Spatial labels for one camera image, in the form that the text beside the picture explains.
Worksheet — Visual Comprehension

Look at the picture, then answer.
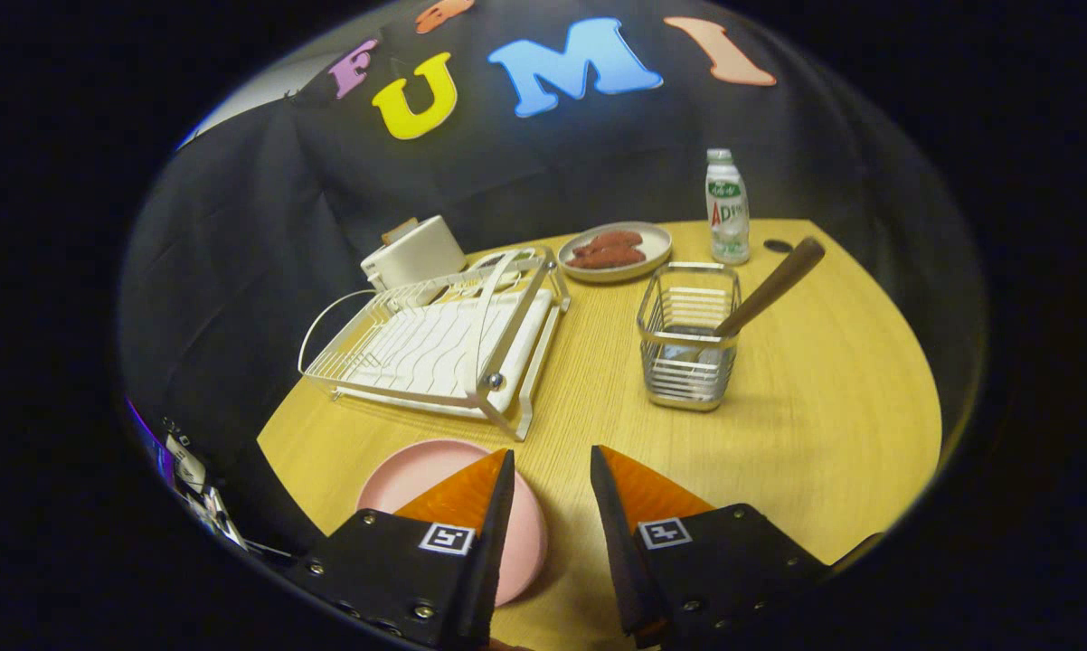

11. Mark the white drip tray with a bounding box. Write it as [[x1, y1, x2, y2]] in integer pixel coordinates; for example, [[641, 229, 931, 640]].
[[336, 289, 553, 419]]

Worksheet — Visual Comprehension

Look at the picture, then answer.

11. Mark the wooden handle spoon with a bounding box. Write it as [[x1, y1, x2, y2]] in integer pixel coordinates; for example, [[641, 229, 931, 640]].
[[697, 237, 827, 363]]

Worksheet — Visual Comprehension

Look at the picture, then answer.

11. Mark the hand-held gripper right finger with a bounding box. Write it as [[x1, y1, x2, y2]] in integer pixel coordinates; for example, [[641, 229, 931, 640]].
[[591, 445, 829, 650]]

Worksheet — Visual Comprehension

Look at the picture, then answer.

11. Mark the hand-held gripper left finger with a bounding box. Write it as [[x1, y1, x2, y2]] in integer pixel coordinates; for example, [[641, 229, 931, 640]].
[[286, 449, 515, 650]]

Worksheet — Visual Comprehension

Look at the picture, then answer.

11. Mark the beige plate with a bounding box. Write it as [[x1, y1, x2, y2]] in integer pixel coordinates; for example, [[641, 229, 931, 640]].
[[558, 222, 674, 284]]

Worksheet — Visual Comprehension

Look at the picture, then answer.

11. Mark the white toaster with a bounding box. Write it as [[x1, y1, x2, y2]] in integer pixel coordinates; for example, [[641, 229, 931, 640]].
[[361, 215, 468, 292]]

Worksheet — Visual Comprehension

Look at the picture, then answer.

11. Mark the white plastic drink bottle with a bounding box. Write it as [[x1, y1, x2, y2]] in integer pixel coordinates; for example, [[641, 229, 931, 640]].
[[705, 148, 751, 266]]

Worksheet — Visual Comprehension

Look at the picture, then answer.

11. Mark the pink plate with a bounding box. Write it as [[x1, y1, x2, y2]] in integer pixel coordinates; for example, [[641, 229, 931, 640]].
[[356, 439, 549, 607]]

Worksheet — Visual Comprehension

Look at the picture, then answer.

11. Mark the metal wire basket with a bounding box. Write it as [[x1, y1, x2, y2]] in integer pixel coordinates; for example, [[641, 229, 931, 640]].
[[637, 262, 742, 412]]

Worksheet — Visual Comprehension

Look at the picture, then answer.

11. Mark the white wire dish rack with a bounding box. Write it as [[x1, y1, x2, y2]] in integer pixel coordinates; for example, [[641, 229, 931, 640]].
[[298, 246, 572, 442]]

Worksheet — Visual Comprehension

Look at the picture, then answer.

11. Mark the brown meat piece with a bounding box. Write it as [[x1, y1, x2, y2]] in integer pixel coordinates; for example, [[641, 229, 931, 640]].
[[566, 246, 647, 269], [572, 231, 644, 256]]

